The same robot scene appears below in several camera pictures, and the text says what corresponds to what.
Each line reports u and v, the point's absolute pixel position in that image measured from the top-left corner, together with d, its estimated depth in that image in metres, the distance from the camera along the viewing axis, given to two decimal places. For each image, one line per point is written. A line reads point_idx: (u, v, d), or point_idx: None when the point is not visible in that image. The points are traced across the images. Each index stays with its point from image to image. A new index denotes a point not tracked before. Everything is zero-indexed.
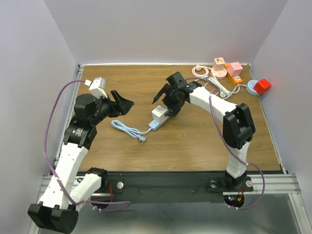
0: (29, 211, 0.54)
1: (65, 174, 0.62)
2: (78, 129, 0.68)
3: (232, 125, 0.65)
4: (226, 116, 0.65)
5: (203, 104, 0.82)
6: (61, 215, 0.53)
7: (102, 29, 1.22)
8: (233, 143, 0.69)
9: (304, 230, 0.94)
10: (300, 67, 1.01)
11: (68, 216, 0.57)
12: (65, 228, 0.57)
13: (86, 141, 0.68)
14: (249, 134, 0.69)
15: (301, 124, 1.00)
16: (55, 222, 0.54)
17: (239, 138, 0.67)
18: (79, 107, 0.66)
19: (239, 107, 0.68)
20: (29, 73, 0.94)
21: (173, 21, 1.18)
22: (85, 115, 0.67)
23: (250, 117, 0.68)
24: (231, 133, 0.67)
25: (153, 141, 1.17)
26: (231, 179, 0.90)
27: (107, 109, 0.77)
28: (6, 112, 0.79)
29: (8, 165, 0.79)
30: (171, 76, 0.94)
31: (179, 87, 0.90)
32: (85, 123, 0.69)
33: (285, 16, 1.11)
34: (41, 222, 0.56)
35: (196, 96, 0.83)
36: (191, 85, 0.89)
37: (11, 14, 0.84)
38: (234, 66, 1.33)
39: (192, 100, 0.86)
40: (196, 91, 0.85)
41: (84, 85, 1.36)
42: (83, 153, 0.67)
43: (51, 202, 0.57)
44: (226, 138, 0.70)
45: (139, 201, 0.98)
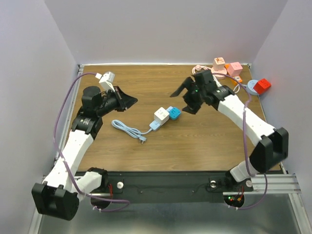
0: (31, 189, 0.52)
1: (71, 158, 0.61)
2: (86, 119, 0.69)
3: (267, 150, 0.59)
4: (263, 143, 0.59)
5: (232, 116, 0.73)
6: (63, 194, 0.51)
7: (102, 29, 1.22)
8: (259, 167, 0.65)
9: (304, 230, 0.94)
10: (300, 67, 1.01)
11: (69, 201, 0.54)
12: (66, 213, 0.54)
13: (92, 130, 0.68)
14: (280, 161, 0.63)
15: (301, 124, 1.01)
16: (57, 203, 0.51)
17: (269, 165, 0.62)
18: (86, 98, 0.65)
19: (277, 132, 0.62)
20: (29, 71, 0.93)
21: (173, 21, 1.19)
22: (92, 106, 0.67)
23: (287, 144, 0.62)
24: (262, 158, 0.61)
25: (154, 141, 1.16)
26: (231, 178, 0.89)
27: (113, 103, 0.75)
28: (7, 110, 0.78)
29: (9, 164, 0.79)
30: (200, 74, 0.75)
31: (207, 90, 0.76)
32: (92, 114, 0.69)
33: (284, 17, 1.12)
34: (42, 204, 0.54)
35: (226, 107, 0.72)
36: (222, 90, 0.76)
37: (12, 13, 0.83)
38: (234, 66, 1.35)
39: (219, 108, 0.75)
40: (226, 99, 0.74)
41: (84, 85, 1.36)
42: (89, 141, 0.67)
43: (55, 182, 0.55)
44: (254, 159, 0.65)
45: (139, 201, 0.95)
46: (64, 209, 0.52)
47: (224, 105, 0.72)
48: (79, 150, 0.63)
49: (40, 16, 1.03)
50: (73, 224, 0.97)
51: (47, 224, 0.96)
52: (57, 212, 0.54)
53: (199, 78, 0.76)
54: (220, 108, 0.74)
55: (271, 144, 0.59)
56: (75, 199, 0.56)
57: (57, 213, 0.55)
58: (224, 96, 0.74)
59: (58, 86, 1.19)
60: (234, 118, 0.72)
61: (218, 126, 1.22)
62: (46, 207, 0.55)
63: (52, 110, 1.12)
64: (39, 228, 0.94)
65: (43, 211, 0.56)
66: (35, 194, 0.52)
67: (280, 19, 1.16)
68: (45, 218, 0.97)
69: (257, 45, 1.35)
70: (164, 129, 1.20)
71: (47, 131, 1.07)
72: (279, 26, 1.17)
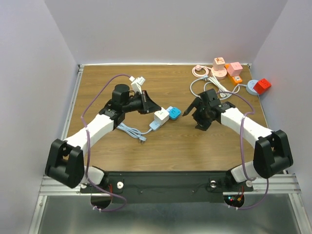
0: (53, 143, 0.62)
1: (94, 130, 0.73)
2: (111, 110, 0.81)
3: (266, 151, 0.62)
4: (261, 143, 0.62)
5: (234, 126, 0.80)
6: (79, 152, 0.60)
7: (102, 29, 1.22)
8: (263, 172, 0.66)
9: (304, 230, 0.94)
10: (300, 67, 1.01)
11: (79, 164, 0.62)
12: (70, 176, 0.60)
13: (115, 121, 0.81)
14: (283, 165, 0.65)
15: (301, 124, 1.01)
16: (69, 160, 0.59)
17: (272, 169, 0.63)
18: (116, 93, 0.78)
19: (275, 134, 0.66)
20: (29, 71, 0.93)
21: (173, 21, 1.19)
22: (119, 101, 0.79)
23: (287, 147, 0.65)
24: (263, 160, 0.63)
25: (154, 141, 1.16)
26: (231, 177, 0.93)
27: (137, 104, 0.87)
28: (7, 110, 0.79)
29: (8, 164, 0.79)
30: (204, 92, 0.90)
31: (211, 105, 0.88)
32: (117, 108, 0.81)
33: (285, 17, 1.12)
34: (53, 161, 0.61)
35: (228, 117, 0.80)
36: (224, 104, 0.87)
37: (12, 13, 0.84)
38: (234, 66, 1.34)
39: (223, 120, 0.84)
40: (228, 111, 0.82)
41: (84, 85, 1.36)
42: (109, 126, 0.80)
43: (75, 142, 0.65)
44: (256, 164, 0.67)
45: (139, 201, 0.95)
46: (72, 168, 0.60)
47: (225, 117, 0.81)
48: (101, 127, 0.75)
49: (40, 16, 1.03)
50: (73, 224, 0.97)
51: (47, 224, 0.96)
52: (64, 173, 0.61)
53: (204, 95, 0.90)
54: (223, 120, 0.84)
55: (269, 145, 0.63)
56: (82, 168, 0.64)
57: (63, 174, 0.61)
58: (225, 109, 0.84)
59: (58, 87, 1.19)
60: (236, 127, 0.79)
61: (218, 126, 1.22)
62: (55, 165, 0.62)
63: (52, 110, 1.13)
64: (39, 228, 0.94)
65: (49, 171, 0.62)
66: (53, 148, 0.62)
67: (280, 19, 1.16)
68: (45, 218, 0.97)
69: (257, 45, 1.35)
70: (164, 129, 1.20)
71: (47, 131, 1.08)
72: (279, 26, 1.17)
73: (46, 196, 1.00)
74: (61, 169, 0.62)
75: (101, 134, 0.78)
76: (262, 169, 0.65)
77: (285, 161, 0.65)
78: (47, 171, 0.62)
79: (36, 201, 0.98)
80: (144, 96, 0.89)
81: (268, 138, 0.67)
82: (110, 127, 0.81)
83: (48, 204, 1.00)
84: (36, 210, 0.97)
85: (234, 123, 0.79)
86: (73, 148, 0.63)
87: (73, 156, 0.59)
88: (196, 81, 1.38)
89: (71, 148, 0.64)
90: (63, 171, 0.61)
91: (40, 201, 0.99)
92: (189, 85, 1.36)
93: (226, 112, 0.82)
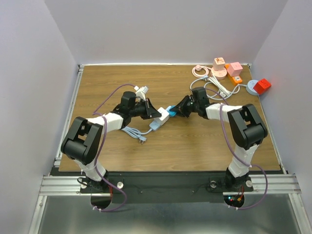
0: (77, 118, 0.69)
1: (110, 118, 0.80)
2: (119, 113, 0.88)
3: (235, 118, 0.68)
4: (229, 112, 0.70)
5: (217, 115, 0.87)
6: (99, 127, 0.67)
7: (102, 29, 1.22)
8: (241, 143, 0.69)
9: (304, 230, 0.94)
10: (300, 67, 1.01)
11: (97, 140, 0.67)
12: (89, 147, 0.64)
13: (123, 124, 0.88)
14: (259, 133, 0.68)
15: (301, 124, 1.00)
16: (90, 132, 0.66)
17: (247, 136, 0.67)
18: (125, 98, 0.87)
19: (245, 107, 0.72)
20: (29, 71, 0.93)
21: (173, 21, 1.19)
22: (127, 105, 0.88)
23: (258, 115, 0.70)
24: (236, 128, 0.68)
25: (154, 141, 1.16)
26: (231, 177, 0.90)
27: (142, 110, 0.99)
28: (6, 110, 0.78)
29: (8, 164, 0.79)
30: (196, 90, 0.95)
31: (200, 104, 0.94)
32: (125, 111, 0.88)
33: (285, 17, 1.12)
34: (73, 134, 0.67)
35: (211, 108, 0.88)
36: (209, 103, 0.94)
37: (11, 13, 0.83)
38: (234, 66, 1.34)
39: (209, 115, 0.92)
40: (211, 105, 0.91)
41: (84, 85, 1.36)
42: (118, 123, 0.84)
43: (94, 120, 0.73)
44: (236, 137, 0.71)
45: (140, 201, 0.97)
46: (89, 140, 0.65)
47: (209, 110, 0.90)
48: (116, 117, 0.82)
49: (40, 15, 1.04)
50: (73, 224, 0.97)
51: (47, 224, 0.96)
52: (80, 146, 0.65)
53: (196, 94, 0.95)
54: (209, 114, 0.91)
55: (238, 113, 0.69)
56: (96, 146, 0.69)
57: (78, 147, 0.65)
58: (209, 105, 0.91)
59: (58, 87, 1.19)
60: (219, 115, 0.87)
61: (218, 126, 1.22)
62: (73, 139, 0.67)
63: (52, 109, 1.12)
64: (39, 228, 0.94)
65: (66, 144, 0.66)
66: (76, 123, 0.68)
67: (281, 19, 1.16)
68: (45, 218, 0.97)
69: (257, 45, 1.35)
70: (164, 129, 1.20)
71: (47, 131, 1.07)
72: (280, 26, 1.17)
73: (46, 196, 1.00)
74: (77, 144, 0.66)
75: (112, 127, 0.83)
76: (240, 139, 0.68)
77: (260, 129, 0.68)
78: (64, 145, 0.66)
79: (36, 201, 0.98)
80: (147, 103, 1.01)
81: (241, 112, 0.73)
82: (119, 125, 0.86)
83: (48, 204, 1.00)
84: (36, 210, 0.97)
85: (215, 112, 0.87)
86: (92, 124, 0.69)
87: (93, 130, 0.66)
88: (196, 81, 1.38)
89: (89, 126, 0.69)
90: (79, 145, 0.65)
91: (40, 201, 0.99)
92: (190, 85, 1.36)
93: (210, 106, 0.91)
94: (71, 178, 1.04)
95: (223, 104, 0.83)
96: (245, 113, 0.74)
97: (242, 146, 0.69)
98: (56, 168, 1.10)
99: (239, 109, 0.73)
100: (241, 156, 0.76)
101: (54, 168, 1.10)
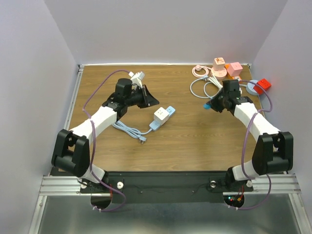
0: (60, 132, 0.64)
1: (99, 121, 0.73)
2: (114, 103, 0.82)
3: (265, 149, 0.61)
4: (263, 139, 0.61)
5: (245, 120, 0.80)
6: (85, 143, 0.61)
7: (102, 29, 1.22)
8: (258, 168, 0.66)
9: (304, 230, 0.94)
10: (300, 67, 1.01)
11: (85, 153, 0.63)
12: (77, 164, 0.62)
13: (118, 115, 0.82)
14: (282, 167, 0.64)
15: (301, 124, 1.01)
16: (75, 149, 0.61)
17: (268, 167, 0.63)
18: (119, 86, 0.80)
19: (281, 135, 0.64)
20: (29, 71, 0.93)
21: (173, 21, 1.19)
22: (122, 93, 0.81)
23: (290, 150, 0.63)
24: (262, 158, 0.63)
25: (154, 141, 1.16)
26: (231, 175, 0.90)
27: (139, 98, 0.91)
28: (6, 109, 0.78)
29: (8, 164, 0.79)
30: (227, 81, 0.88)
31: (230, 95, 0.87)
32: (120, 100, 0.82)
33: (285, 17, 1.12)
34: (60, 150, 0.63)
35: (242, 110, 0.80)
36: (242, 97, 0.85)
37: (10, 12, 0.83)
38: (234, 66, 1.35)
39: (236, 113, 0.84)
40: (243, 104, 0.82)
41: (84, 85, 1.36)
42: (111, 119, 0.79)
43: (81, 132, 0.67)
44: (256, 160, 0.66)
45: (139, 201, 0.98)
46: (78, 158, 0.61)
47: (239, 109, 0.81)
48: (106, 118, 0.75)
49: (40, 15, 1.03)
50: (73, 224, 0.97)
51: (47, 224, 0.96)
52: (70, 162, 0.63)
53: (226, 85, 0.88)
54: (236, 113, 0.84)
55: (272, 144, 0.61)
56: (87, 158, 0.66)
57: (69, 164, 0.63)
58: (242, 102, 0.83)
59: (58, 87, 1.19)
60: (246, 121, 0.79)
61: (218, 126, 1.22)
62: (62, 155, 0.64)
63: (52, 109, 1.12)
64: (39, 228, 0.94)
65: (56, 160, 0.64)
66: (60, 138, 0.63)
67: (280, 19, 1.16)
68: (45, 218, 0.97)
69: (257, 45, 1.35)
70: (164, 129, 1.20)
71: (47, 131, 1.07)
72: (279, 26, 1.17)
73: (46, 196, 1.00)
74: (68, 158, 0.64)
75: (104, 127, 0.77)
76: (259, 166, 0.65)
77: (284, 164, 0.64)
78: (53, 160, 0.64)
79: (36, 201, 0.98)
80: (145, 90, 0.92)
81: (274, 137, 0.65)
82: (113, 120, 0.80)
83: (48, 204, 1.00)
84: (36, 211, 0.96)
85: (245, 117, 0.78)
86: (78, 137, 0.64)
87: (79, 146, 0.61)
88: (196, 81, 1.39)
89: (76, 138, 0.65)
90: (69, 160, 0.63)
91: (40, 201, 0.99)
92: (189, 86, 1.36)
93: (243, 105, 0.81)
94: (71, 178, 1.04)
95: (257, 113, 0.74)
96: (278, 139, 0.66)
97: (258, 171, 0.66)
98: (56, 168, 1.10)
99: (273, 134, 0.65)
100: (252, 174, 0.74)
101: (55, 168, 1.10)
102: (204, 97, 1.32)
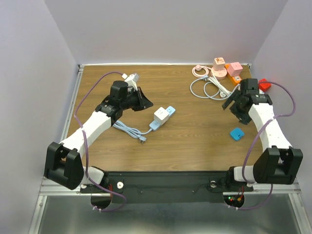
0: (50, 146, 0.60)
1: (91, 130, 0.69)
2: (109, 106, 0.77)
3: (270, 162, 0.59)
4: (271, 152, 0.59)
5: (257, 121, 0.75)
6: (76, 156, 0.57)
7: (102, 29, 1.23)
8: (257, 176, 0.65)
9: (304, 230, 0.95)
10: (300, 66, 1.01)
11: (78, 165, 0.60)
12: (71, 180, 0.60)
13: (112, 118, 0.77)
14: (281, 181, 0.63)
15: (300, 124, 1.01)
16: (67, 162, 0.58)
17: (266, 179, 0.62)
18: (114, 88, 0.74)
19: (290, 150, 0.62)
20: (30, 71, 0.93)
21: (173, 21, 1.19)
22: (117, 96, 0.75)
23: (296, 169, 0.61)
24: (263, 168, 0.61)
25: (154, 141, 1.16)
26: (231, 173, 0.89)
27: (135, 101, 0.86)
28: (6, 110, 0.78)
29: (8, 164, 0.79)
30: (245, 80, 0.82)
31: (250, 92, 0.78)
32: (115, 104, 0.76)
33: (285, 16, 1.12)
34: (51, 164, 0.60)
35: (258, 110, 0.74)
36: (261, 95, 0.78)
37: (10, 12, 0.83)
38: (234, 66, 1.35)
39: (250, 110, 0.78)
40: (261, 104, 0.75)
41: (85, 85, 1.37)
42: (106, 124, 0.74)
43: (72, 144, 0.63)
44: (257, 167, 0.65)
45: (140, 201, 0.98)
46: (70, 171, 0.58)
47: (254, 108, 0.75)
48: (97, 126, 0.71)
49: (40, 15, 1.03)
50: (73, 224, 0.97)
51: (46, 223, 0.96)
52: (63, 174, 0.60)
53: (244, 84, 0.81)
54: (250, 111, 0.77)
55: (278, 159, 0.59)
56: (82, 169, 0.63)
57: (62, 176, 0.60)
58: (260, 102, 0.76)
59: (58, 87, 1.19)
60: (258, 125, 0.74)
61: (218, 126, 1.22)
62: (54, 168, 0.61)
63: (52, 109, 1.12)
64: (39, 228, 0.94)
65: (49, 173, 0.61)
66: (50, 151, 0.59)
67: (281, 19, 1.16)
68: (45, 218, 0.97)
69: (257, 45, 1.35)
70: (164, 129, 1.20)
71: (47, 131, 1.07)
72: (279, 26, 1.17)
73: (46, 196, 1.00)
74: (60, 170, 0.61)
75: (99, 132, 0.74)
76: (258, 174, 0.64)
77: (284, 180, 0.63)
78: (46, 172, 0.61)
79: (36, 201, 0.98)
80: (139, 92, 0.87)
81: (282, 152, 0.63)
82: (108, 124, 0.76)
83: (48, 204, 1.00)
84: (36, 210, 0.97)
85: (259, 120, 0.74)
86: (69, 151, 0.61)
87: (70, 159, 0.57)
88: (196, 81, 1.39)
89: (68, 150, 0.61)
90: (63, 172, 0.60)
91: (40, 201, 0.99)
92: (189, 85, 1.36)
93: (260, 105, 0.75)
94: None
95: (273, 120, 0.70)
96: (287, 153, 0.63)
97: (256, 177, 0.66)
98: None
99: (282, 148, 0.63)
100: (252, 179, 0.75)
101: None
102: (205, 97, 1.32)
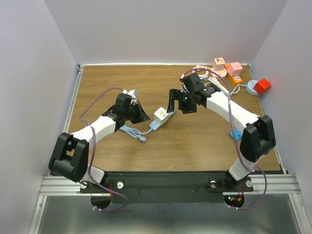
0: (60, 135, 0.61)
1: (100, 127, 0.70)
2: (114, 113, 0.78)
3: (253, 138, 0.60)
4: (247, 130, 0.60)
5: (218, 110, 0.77)
6: (85, 146, 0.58)
7: (102, 29, 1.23)
8: (249, 157, 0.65)
9: (304, 230, 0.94)
10: (300, 66, 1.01)
11: (85, 157, 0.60)
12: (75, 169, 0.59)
13: (116, 125, 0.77)
14: (268, 148, 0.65)
15: (300, 123, 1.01)
16: (75, 151, 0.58)
17: (258, 154, 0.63)
18: (120, 98, 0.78)
19: (261, 119, 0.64)
20: (29, 71, 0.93)
21: (173, 21, 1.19)
22: (122, 106, 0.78)
23: (272, 130, 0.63)
24: (251, 148, 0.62)
25: (154, 141, 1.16)
26: (231, 179, 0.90)
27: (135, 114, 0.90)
28: (6, 109, 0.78)
29: (8, 164, 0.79)
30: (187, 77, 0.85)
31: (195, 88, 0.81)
32: (120, 112, 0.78)
33: (285, 16, 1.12)
34: (59, 153, 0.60)
35: (215, 102, 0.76)
36: (208, 87, 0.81)
37: (10, 13, 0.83)
38: (234, 66, 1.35)
39: (208, 105, 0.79)
40: (214, 95, 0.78)
41: (85, 85, 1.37)
42: (110, 129, 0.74)
43: (81, 136, 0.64)
44: (244, 150, 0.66)
45: (139, 201, 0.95)
46: (77, 160, 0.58)
47: (211, 102, 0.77)
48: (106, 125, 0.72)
49: (40, 15, 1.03)
50: (73, 224, 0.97)
51: (47, 223, 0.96)
52: (68, 165, 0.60)
53: (187, 81, 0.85)
54: (208, 105, 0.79)
55: (256, 132, 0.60)
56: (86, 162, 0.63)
57: (66, 166, 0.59)
58: (211, 93, 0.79)
59: (58, 87, 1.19)
60: (223, 113, 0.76)
61: (218, 126, 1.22)
62: (60, 159, 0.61)
63: (52, 109, 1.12)
64: (39, 228, 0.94)
65: (54, 164, 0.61)
66: (60, 140, 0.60)
67: (280, 19, 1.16)
68: (45, 218, 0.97)
69: (257, 45, 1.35)
70: (164, 129, 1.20)
71: (47, 131, 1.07)
72: (279, 26, 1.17)
73: (46, 196, 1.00)
74: (66, 161, 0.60)
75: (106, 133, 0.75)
76: (250, 155, 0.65)
77: (270, 145, 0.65)
78: (51, 163, 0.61)
79: (36, 201, 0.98)
80: (139, 106, 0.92)
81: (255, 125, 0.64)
82: (112, 128, 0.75)
83: (48, 204, 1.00)
84: (36, 210, 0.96)
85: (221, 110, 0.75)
86: (79, 141, 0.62)
87: (79, 147, 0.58)
88: None
89: (76, 141, 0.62)
90: (68, 164, 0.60)
91: (40, 201, 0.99)
92: None
93: (213, 97, 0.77)
94: None
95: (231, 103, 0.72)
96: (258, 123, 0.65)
97: (249, 159, 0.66)
98: None
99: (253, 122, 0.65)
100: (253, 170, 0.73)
101: None
102: None
